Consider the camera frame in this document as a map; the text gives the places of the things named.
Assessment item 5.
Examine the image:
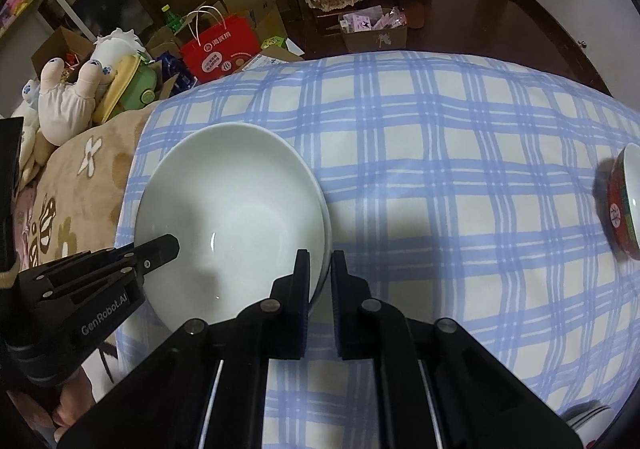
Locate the plain white bowl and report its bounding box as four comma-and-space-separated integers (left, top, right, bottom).
279, 138, 333, 309
134, 123, 303, 331

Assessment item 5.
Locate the person's left hand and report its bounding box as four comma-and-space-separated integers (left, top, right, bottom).
8, 367, 96, 443

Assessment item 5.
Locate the green yellow plush toy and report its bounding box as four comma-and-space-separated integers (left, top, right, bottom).
92, 56, 160, 125

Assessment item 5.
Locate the white plush toy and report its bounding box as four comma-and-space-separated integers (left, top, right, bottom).
12, 27, 145, 188

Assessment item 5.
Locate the blue white checkered cloth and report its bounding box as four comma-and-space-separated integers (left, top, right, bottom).
112, 49, 640, 449

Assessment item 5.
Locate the red paper shopping bag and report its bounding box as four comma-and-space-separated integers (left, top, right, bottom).
179, 5, 260, 84

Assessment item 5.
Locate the red bowl white inside right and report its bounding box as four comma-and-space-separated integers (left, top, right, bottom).
608, 143, 640, 261

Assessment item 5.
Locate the cardboard box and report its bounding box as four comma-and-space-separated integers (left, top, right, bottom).
216, 0, 288, 42

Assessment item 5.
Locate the small box with pink packets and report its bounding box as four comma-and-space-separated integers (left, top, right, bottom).
338, 6, 408, 53

